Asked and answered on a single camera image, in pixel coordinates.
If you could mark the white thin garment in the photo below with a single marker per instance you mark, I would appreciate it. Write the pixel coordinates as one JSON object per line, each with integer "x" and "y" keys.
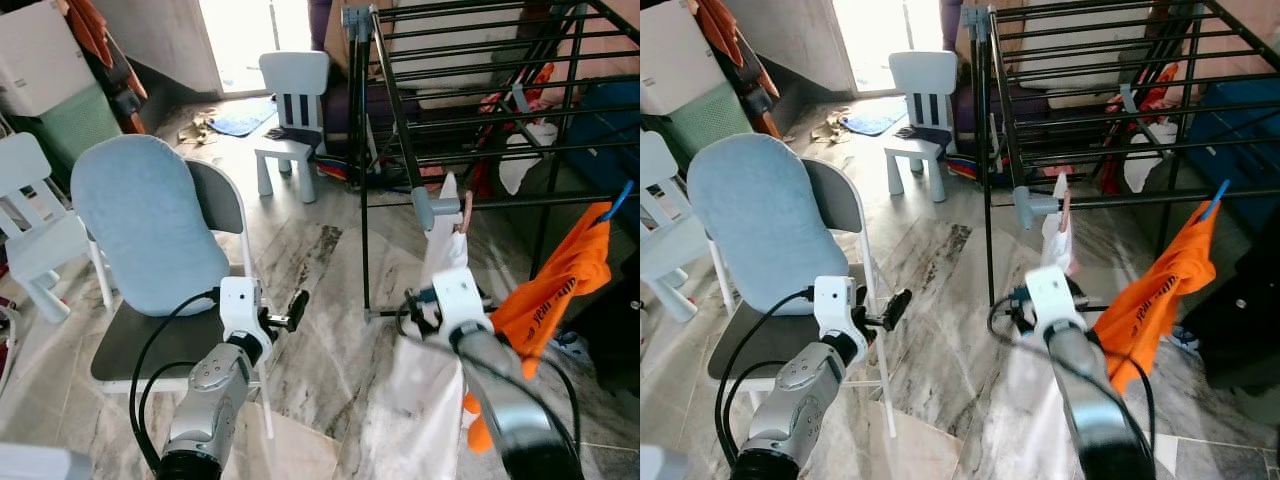
{"x": 1020, "y": 400}
{"x": 425, "y": 400}

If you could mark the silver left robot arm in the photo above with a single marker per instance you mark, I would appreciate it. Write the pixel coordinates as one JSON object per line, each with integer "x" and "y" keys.
{"x": 215, "y": 390}
{"x": 800, "y": 395}

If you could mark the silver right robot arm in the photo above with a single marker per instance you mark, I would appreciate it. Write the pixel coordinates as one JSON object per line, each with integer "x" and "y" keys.
{"x": 510, "y": 400}
{"x": 1090, "y": 400}

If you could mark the blue hanger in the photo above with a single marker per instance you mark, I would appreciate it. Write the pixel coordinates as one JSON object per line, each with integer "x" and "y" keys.
{"x": 622, "y": 197}
{"x": 1220, "y": 197}

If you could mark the black metal drying rack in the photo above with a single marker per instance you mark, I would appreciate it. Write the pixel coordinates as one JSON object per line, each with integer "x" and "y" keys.
{"x": 425, "y": 205}
{"x": 1025, "y": 207}

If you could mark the grey white folding chair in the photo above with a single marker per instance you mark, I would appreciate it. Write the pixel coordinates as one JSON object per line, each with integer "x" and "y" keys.
{"x": 835, "y": 195}
{"x": 215, "y": 195}

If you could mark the light blue chair cushion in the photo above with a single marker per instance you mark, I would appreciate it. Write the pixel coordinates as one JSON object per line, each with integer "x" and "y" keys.
{"x": 145, "y": 225}
{"x": 765, "y": 225}

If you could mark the orange shirt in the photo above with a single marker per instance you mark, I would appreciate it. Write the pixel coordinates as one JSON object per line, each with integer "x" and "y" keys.
{"x": 560, "y": 280}
{"x": 1160, "y": 290}

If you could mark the blue white slipper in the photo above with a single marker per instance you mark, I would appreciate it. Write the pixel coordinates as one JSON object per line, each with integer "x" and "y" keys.
{"x": 572, "y": 347}
{"x": 1185, "y": 340}

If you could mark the small white cloth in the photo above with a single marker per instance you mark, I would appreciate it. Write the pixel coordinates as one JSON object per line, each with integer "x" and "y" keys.
{"x": 520, "y": 165}
{"x": 1145, "y": 165}

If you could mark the blue floor mat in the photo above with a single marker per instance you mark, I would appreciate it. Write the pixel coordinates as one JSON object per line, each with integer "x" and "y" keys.
{"x": 872, "y": 120}
{"x": 240, "y": 118}

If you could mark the black hanging garment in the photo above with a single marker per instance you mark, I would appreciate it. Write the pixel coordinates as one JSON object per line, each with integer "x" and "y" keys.
{"x": 615, "y": 300}
{"x": 1235, "y": 300}

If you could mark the purple seat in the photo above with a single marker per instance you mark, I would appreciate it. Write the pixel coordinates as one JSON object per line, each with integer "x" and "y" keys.
{"x": 335, "y": 110}
{"x": 965, "y": 110}

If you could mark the white kid chair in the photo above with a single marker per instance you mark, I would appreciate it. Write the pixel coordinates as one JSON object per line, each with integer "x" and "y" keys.
{"x": 40, "y": 245}
{"x": 665, "y": 250}
{"x": 922, "y": 75}
{"x": 293, "y": 75}

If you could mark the red garment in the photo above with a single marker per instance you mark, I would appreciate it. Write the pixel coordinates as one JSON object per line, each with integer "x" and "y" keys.
{"x": 540, "y": 80}
{"x": 1165, "y": 80}

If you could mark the blue plastic case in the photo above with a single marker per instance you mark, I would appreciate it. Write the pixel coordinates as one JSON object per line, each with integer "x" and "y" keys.
{"x": 1240, "y": 130}
{"x": 610, "y": 130}

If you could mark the white appliance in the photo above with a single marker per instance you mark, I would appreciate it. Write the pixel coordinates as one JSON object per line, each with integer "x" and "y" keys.
{"x": 40, "y": 55}
{"x": 675, "y": 55}

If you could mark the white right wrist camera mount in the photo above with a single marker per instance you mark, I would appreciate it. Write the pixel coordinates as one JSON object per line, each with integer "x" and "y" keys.
{"x": 1050, "y": 292}
{"x": 460, "y": 295}

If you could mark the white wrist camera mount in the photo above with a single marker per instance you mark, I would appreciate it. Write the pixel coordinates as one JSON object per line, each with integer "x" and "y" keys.
{"x": 240, "y": 305}
{"x": 460, "y": 295}
{"x": 1050, "y": 292}
{"x": 835, "y": 305}

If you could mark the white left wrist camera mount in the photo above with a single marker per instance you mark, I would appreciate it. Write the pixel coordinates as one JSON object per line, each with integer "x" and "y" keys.
{"x": 835, "y": 305}
{"x": 240, "y": 305}

